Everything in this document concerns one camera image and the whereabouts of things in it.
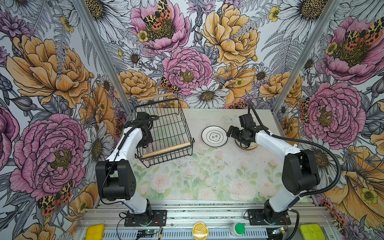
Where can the green push button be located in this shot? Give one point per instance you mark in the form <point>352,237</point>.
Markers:
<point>237,229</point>

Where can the lime green sponge block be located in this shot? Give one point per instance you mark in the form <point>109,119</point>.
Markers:
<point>312,232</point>

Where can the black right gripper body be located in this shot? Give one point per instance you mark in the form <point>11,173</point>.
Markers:
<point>239,134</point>

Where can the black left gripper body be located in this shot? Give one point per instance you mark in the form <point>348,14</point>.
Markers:
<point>146,139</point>

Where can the large white back plate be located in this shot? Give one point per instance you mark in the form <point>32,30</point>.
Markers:
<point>214,137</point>

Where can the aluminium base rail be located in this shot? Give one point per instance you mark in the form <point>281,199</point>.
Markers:
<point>180,219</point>

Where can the cream plate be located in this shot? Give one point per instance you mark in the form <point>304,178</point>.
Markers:
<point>249,147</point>

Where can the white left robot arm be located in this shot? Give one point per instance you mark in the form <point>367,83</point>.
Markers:
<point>115,177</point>

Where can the small green circuit board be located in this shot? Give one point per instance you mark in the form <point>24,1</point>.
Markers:
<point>146,234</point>

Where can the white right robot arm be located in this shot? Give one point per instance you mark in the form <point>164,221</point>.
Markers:
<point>300,172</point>

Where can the yellow sponge block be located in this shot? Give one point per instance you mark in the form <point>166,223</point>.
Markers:
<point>95,232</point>

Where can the aluminium right corner post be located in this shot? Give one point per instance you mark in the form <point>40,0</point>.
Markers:
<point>313,38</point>

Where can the black wire dish rack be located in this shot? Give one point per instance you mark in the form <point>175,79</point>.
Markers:
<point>170,137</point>

